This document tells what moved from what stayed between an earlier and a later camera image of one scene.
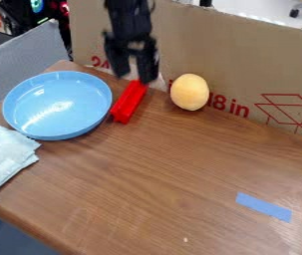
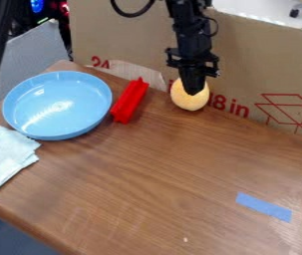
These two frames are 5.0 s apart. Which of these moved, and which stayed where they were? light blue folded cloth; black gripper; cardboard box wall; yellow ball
Moved: black gripper
Stayed: yellow ball; light blue folded cloth; cardboard box wall
